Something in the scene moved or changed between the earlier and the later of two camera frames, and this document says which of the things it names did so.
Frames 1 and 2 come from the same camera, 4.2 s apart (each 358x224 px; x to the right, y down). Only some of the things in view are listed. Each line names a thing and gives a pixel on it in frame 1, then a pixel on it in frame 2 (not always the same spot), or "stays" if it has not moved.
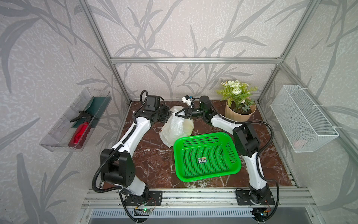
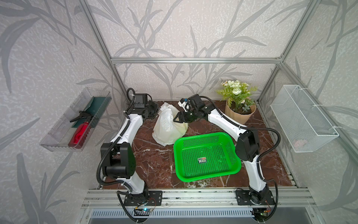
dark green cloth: x=97 y=108 stays
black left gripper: x=168 y=114 to x=155 y=106
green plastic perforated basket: x=204 y=156 stays
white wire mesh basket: x=306 y=128 stays
